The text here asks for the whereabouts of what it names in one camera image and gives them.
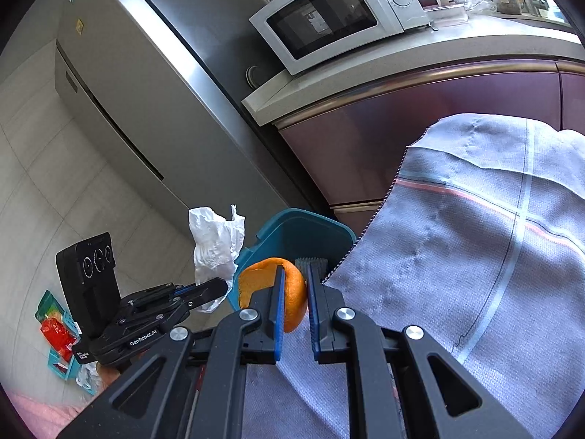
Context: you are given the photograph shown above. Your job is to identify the teal plastic trash bin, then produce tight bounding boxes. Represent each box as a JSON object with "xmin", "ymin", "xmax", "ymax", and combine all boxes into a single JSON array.
[{"xmin": 228, "ymin": 208, "xmax": 357, "ymax": 310}]

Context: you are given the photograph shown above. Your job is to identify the purple checked tablecloth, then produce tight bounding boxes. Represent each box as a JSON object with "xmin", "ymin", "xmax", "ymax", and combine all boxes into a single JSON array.
[{"xmin": 239, "ymin": 112, "xmax": 585, "ymax": 439}]

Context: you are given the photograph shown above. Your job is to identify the grey refrigerator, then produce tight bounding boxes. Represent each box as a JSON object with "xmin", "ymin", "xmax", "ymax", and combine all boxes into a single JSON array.
[{"xmin": 56, "ymin": 0, "xmax": 318, "ymax": 234}]

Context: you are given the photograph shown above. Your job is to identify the person's left hand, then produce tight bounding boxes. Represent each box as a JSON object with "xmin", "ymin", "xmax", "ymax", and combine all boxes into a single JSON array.
[{"xmin": 96, "ymin": 363, "xmax": 121, "ymax": 390}]

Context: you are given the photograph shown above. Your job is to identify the maroon base cabinets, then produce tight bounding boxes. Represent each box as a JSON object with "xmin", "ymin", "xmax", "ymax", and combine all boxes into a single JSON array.
[{"xmin": 278, "ymin": 59, "xmax": 584, "ymax": 233}]

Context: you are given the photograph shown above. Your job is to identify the white microwave oven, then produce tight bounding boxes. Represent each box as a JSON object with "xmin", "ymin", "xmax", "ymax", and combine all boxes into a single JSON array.
[{"xmin": 250, "ymin": 0, "xmax": 429, "ymax": 75}]

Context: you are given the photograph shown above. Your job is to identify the pink sleeve left forearm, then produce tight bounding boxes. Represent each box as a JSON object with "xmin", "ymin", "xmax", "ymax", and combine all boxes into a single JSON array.
[{"xmin": 8, "ymin": 389, "xmax": 105, "ymax": 438}]

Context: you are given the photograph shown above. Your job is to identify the white tissue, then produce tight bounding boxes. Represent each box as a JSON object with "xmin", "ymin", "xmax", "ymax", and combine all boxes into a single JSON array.
[{"xmin": 188, "ymin": 204, "xmax": 245, "ymax": 314}]

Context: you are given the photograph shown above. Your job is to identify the white kitchen countertop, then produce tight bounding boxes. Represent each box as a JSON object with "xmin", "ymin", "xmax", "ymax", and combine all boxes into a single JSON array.
[{"xmin": 242, "ymin": 15, "xmax": 584, "ymax": 126}]

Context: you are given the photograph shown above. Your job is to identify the orange peel piece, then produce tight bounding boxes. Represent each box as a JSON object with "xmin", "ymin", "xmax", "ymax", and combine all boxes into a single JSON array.
[{"xmin": 237, "ymin": 256, "xmax": 309, "ymax": 335}]

